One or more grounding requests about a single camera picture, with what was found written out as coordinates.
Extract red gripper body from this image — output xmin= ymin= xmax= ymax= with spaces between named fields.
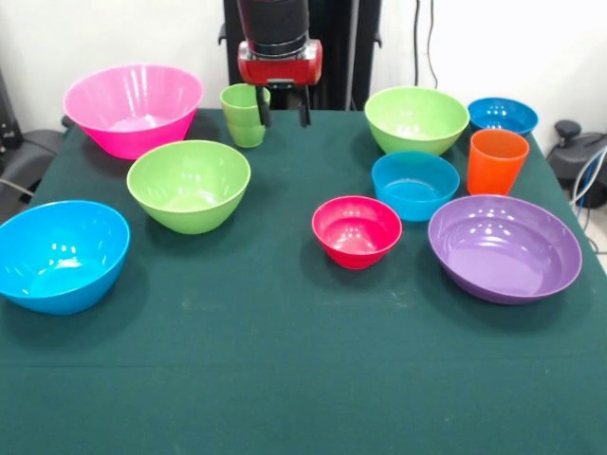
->
xmin=236 ymin=40 xmax=324 ymax=90

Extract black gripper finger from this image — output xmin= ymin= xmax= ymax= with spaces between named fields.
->
xmin=254 ymin=86 xmax=273 ymax=129
xmin=297 ymin=87 xmax=312 ymax=128

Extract green plastic cup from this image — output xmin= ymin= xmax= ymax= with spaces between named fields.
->
xmin=219 ymin=83 xmax=271 ymax=149

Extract large pink plastic bowl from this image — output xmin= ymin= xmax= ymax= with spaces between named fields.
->
xmin=62 ymin=64 xmax=206 ymax=161

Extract green plastic bowl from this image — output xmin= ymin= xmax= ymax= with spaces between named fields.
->
xmin=363 ymin=85 xmax=470 ymax=157
xmin=126 ymin=139 xmax=252 ymax=236

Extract small crimson plastic bowl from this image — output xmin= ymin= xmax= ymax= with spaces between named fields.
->
xmin=311 ymin=194 xmax=404 ymax=271

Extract blue straight-sided bowl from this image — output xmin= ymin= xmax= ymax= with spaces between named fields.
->
xmin=371 ymin=151 xmax=461 ymax=223

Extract small dark blue bowl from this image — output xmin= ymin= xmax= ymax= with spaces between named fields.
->
xmin=467 ymin=97 xmax=540 ymax=137

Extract orange plastic cup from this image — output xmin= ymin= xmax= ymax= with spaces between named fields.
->
xmin=466 ymin=128 xmax=530 ymax=197

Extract wide purple plastic bowl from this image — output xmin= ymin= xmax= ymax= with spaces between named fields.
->
xmin=427 ymin=194 xmax=583 ymax=306

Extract dark green tablecloth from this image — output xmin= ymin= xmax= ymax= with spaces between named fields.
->
xmin=0 ymin=107 xmax=607 ymax=455

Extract large light blue bowl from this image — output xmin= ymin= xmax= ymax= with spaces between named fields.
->
xmin=0 ymin=199 xmax=132 ymax=317

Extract black wall cable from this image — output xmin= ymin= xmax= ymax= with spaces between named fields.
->
xmin=413 ymin=0 xmax=440 ymax=89

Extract black pedestal leg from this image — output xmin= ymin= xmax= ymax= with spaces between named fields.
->
xmin=544 ymin=119 xmax=607 ymax=209
xmin=0 ymin=130 xmax=65 ymax=224

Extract blue and white cables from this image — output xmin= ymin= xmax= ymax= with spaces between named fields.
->
xmin=571 ymin=146 xmax=607 ymax=224

